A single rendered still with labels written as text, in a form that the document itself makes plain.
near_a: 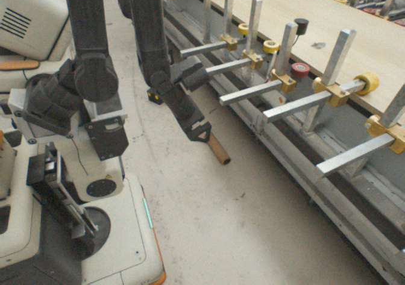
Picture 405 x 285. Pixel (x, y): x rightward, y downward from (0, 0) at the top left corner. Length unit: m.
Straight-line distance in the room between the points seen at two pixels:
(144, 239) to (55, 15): 1.04
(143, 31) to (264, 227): 1.42
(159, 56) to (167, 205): 1.32
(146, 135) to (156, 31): 1.69
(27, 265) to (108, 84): 0.69
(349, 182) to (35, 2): 1.10
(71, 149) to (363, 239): 1.48
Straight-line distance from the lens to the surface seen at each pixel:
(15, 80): 0.67
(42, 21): 0.64
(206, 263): 1.58
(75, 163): 0.88
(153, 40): 0.52
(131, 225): 1.40
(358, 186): 1.13
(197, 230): 1.64
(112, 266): 1.34
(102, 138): 0.79
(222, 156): 1.86
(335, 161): 0.79
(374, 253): 1.67
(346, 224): 1.68
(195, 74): 0.59
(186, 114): 0.64
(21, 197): 0.99
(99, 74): 0.51
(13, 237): 0.92
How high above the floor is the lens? 1.51
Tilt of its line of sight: 46 degrees down
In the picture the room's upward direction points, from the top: straight up
